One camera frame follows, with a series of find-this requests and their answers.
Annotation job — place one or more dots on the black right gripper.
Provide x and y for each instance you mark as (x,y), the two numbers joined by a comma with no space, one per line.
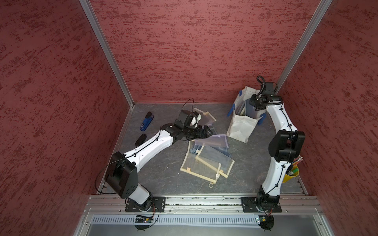
(252,101)

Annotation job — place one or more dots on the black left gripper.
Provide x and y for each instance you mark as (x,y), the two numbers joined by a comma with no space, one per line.
(199,135)

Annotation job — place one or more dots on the yellow trimmed mesh pouch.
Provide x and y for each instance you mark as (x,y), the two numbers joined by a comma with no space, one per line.
(241,109)

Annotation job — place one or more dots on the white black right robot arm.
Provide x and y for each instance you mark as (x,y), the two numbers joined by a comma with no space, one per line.
(284,148)

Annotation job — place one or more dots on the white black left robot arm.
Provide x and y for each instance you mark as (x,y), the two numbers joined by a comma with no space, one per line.
(122,171)

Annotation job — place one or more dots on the large blue mesh pouch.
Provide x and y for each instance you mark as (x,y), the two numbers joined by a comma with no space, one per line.
(250,111)

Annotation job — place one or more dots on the far yellow trimmed pouch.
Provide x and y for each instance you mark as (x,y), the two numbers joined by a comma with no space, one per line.
(206,118)

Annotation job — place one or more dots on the small purple mesh pouch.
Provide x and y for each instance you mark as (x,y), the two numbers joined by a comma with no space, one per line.
(218,140)

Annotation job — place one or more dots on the large yellow trimmed pouch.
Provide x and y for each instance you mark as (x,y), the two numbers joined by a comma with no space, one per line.
(201,167)

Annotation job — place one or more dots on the blue black stapler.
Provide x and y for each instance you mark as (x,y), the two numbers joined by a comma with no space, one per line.
(147,121)

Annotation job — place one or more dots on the small black box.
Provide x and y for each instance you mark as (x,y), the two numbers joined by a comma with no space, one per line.
(141,140)

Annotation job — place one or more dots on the white canvas bag blue handles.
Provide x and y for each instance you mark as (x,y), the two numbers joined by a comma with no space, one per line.
(241,127)

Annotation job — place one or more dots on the aluminium right corner post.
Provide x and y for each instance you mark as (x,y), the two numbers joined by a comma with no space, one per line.
(314,22)

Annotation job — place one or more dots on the aluminium corner post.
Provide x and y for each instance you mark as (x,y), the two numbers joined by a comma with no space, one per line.
(314,22)
(90,14)

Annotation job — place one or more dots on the aluminium front rail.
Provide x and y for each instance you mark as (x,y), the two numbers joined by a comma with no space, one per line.
(227,204)

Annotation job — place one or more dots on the aluminium left corner post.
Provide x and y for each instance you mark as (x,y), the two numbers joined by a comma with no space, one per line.
(90,14)

